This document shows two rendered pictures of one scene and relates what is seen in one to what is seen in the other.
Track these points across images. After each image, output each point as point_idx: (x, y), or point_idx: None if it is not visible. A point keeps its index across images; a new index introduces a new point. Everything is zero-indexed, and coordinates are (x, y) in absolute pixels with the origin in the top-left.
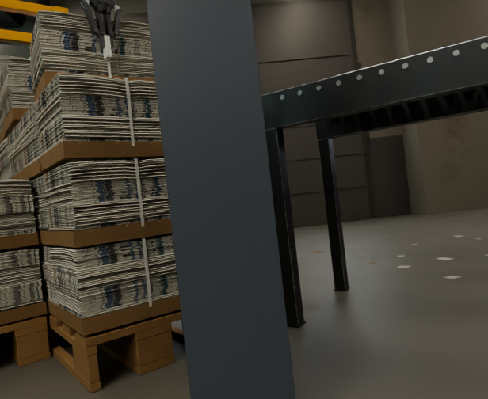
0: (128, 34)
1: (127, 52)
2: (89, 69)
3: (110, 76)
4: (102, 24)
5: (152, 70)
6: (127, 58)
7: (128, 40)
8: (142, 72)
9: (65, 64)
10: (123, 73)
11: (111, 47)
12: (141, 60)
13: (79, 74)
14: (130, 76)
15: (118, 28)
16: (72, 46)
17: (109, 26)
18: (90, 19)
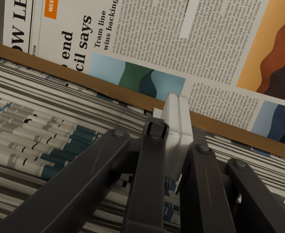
0: None
1: (64, 128)
2: (219, 142)
3: (157, 111)
4: (202, 177)
5: None
6: (76, 113)
7: (21, 153)
8: (43, 81)
9: None
10: (110, 101)
11: (158, 118)
12: (20, 93)
13: (245, 143)
14: (90, 94)
15: (93, 147)
16: None
17: (153, 163)
18: None
